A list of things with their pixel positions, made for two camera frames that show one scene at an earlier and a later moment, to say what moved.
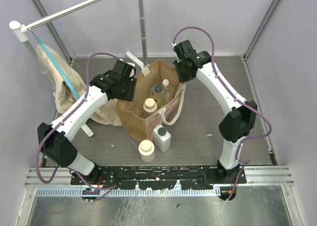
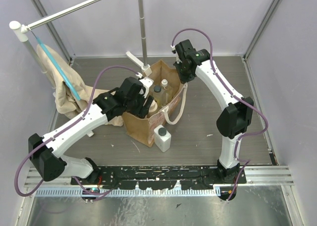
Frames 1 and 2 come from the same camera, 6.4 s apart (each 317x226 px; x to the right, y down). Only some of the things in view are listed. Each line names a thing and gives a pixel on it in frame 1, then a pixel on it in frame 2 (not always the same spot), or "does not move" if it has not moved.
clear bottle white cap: [166, 86] does not move
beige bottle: [149, 107] does not move
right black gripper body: [183, 76] does not move
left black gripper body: [129, 90] -> [142, 105]
